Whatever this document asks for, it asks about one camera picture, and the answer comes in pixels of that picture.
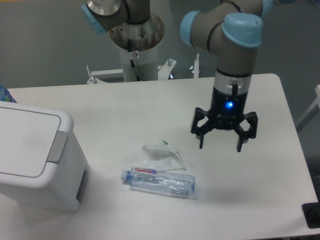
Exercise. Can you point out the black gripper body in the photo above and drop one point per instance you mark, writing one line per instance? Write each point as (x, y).
(226, 111)

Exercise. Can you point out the crumpled clear plastic wrapper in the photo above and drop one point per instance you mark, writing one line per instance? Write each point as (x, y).
(162, 157)

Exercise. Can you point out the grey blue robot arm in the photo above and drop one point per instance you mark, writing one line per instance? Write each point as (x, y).
(232, 31)

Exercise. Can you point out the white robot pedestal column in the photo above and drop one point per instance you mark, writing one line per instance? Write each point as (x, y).
(139, 42)

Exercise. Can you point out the clear plastic water bottle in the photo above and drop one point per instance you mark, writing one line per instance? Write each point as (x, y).
(159, 182)

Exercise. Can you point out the blue patterned object behind bin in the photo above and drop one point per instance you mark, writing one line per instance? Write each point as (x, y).
(5, 95)

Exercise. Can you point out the white frame at right edge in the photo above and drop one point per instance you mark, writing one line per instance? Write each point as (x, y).
(310, 112)

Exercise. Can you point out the white pedestal base frame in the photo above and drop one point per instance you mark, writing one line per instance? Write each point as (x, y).
(133, 73)

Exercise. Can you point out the white push-lid trash can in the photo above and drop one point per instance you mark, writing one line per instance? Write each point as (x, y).
(41, 161)

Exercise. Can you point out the black clamp at table edge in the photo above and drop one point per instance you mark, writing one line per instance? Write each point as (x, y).
(311, 213)

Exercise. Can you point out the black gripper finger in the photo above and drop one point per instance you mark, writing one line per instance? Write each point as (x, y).
(244, 135)
(203, 122)

